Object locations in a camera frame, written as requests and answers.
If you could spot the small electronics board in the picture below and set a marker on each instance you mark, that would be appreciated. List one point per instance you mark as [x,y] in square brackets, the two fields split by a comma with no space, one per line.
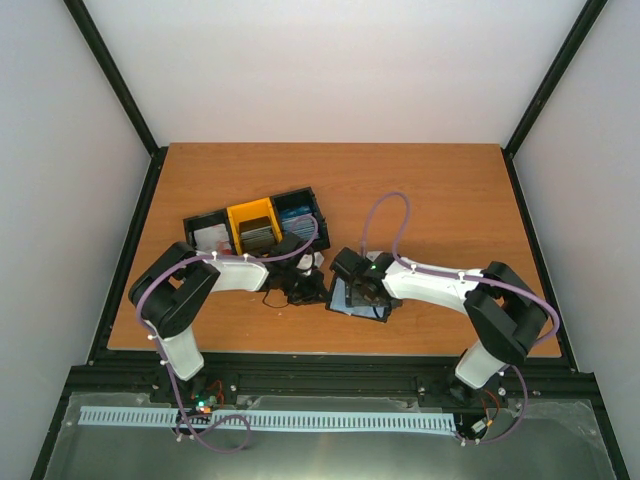
[209,398]

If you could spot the right black card bin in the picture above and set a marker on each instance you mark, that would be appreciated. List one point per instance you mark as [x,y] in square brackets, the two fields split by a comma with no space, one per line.
[304,196]

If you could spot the black frame post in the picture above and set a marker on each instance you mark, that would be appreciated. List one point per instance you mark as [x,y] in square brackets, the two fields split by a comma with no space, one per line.
[100,51]
[569,48]

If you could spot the black card holder wallet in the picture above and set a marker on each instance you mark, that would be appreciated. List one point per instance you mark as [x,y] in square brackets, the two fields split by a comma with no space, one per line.
[339,302]

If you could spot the black card bin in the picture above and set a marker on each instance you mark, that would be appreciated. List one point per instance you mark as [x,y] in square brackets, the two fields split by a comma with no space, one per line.
[200,221]
[304,196]

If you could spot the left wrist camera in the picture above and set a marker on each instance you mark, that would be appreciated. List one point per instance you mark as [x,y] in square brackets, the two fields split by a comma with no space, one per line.
[310,261]

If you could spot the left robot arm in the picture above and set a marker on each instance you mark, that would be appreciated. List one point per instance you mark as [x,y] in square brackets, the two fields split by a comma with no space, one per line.
[170,293]

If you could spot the red white card stack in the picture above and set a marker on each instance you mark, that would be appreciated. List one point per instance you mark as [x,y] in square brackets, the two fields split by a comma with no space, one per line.
[213,238]

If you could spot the left black frame post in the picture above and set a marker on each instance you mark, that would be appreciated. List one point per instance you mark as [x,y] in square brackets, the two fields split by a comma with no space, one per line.
[100,51]

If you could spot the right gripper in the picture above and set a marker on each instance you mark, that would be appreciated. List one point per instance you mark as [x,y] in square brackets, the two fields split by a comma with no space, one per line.
[354,298]

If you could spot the right black frame post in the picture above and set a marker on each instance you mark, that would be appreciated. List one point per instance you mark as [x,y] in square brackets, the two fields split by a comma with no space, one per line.
[569,48]

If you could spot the blue card stack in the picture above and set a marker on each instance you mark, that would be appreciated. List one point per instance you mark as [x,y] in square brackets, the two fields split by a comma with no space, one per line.
[298,220]

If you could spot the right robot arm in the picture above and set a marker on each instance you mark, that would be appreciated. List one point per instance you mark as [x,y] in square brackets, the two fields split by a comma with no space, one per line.
[506,315]

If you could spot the yellow card bin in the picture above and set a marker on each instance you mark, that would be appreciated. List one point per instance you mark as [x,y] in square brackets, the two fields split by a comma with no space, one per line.
[249,210]

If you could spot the left black card bin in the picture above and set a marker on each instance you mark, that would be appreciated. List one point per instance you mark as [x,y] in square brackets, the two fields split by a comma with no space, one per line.
[200,221]

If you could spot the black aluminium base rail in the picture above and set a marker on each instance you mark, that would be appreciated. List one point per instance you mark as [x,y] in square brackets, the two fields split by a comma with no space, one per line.
[426,380]

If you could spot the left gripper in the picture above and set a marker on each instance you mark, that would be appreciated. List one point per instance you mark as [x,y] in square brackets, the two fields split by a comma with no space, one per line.
[315,288]

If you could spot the dark grey card stack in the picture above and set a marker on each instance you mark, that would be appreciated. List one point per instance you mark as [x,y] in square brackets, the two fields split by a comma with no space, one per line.
[256,235]

